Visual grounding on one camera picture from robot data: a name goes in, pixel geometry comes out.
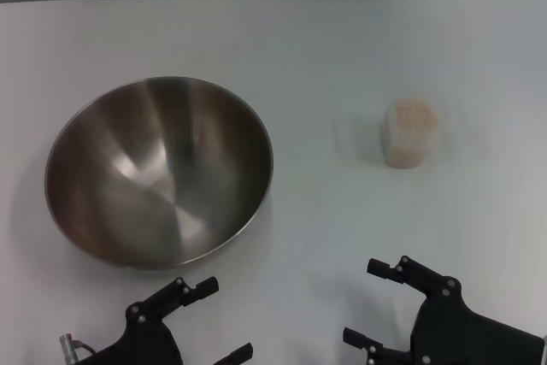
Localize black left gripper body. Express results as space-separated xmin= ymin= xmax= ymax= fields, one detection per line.
xmin=91 ymin=315 xmax=185 ymax=365

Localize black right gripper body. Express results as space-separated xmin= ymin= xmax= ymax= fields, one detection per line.
xmin=409 ymin=291 xmax=546 ymax=365

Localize large stainless steel bowl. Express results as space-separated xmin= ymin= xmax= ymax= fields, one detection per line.
xmin=44 ymin=75 xmax=274 ymax=272

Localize silver cable connector plug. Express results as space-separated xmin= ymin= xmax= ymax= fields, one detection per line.
xmin=58 ymin=332 xmax=96 ymax=356

